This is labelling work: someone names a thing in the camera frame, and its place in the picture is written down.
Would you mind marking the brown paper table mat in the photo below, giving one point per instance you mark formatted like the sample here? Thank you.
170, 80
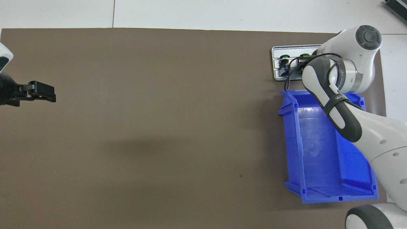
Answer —
159, 95

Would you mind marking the grey metal tray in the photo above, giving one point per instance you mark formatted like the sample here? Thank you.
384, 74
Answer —
295, 50

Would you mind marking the blue plastic storage bin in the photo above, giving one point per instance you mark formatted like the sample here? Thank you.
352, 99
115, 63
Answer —
314, 159

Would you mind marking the green push button black block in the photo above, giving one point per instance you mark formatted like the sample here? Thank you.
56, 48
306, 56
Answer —
284, 57

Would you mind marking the green push button grey block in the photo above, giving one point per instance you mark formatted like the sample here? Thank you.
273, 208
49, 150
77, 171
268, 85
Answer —
304, 56

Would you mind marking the dark grey ribbed device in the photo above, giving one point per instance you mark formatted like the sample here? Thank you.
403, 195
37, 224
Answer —
397, 6

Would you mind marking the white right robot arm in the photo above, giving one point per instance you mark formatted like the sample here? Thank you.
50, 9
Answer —
381, 149

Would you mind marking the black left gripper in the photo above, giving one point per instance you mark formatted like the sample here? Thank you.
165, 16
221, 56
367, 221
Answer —
8, 92

